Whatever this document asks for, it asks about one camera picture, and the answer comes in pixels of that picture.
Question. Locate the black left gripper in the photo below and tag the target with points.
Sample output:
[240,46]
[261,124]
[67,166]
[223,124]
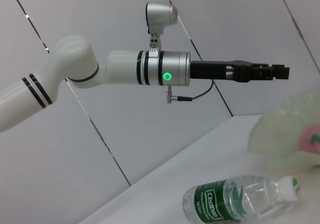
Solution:
[215,70]

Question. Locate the pink toy peach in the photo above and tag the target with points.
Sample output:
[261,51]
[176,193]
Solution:
[310,138]

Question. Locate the clear green-label water bottle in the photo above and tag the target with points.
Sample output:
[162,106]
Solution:
[225,201]

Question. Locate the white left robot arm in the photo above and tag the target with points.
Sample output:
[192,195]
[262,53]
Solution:
[75,58]

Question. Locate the pale green fruit plate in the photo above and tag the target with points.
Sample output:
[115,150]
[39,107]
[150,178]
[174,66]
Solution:
[275,123]

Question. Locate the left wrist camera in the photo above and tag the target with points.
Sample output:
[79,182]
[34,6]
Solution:
[160,13]

